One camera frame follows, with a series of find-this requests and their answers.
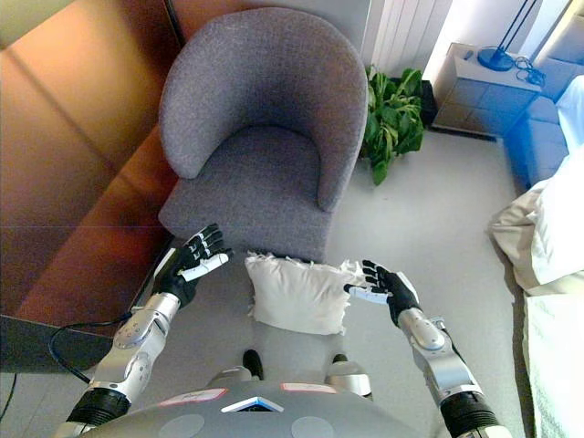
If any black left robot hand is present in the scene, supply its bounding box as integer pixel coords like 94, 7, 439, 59
156, 223, 235, 310

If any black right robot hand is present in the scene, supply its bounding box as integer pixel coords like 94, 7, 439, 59
342, 259, 422, 327

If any white fringed pillow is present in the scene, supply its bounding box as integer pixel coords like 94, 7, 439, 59
244, 249, 369, 337

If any silver right robot leg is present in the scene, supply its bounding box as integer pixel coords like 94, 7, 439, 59
326, 352, 374, 402

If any silver robot leg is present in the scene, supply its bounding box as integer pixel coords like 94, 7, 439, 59
326, 352, 374, 402
210, 349, 265, 385

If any silver left robot leg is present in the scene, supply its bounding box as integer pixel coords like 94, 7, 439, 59
210, 349, 265, 385

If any grey robot torso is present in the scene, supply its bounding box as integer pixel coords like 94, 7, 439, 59
93, 379, 451, 438

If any grey upholstered armchair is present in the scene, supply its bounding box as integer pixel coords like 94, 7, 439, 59
157, 7, 370, 264

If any green potted plant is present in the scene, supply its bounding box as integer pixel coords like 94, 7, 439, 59
360, 63, 426, 187

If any white bedside cabinet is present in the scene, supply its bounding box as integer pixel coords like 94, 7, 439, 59
431, 41, 547, 141

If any blue lamp base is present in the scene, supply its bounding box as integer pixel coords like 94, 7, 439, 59
476, 0, 539, 72

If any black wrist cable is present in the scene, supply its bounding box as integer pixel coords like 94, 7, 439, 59
48, 310, 134, 385

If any thin black floor cable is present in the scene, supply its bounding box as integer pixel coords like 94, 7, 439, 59
0, 372, 18, 421

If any black tangled cable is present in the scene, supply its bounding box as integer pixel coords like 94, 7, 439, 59
514, 55, 547, 86

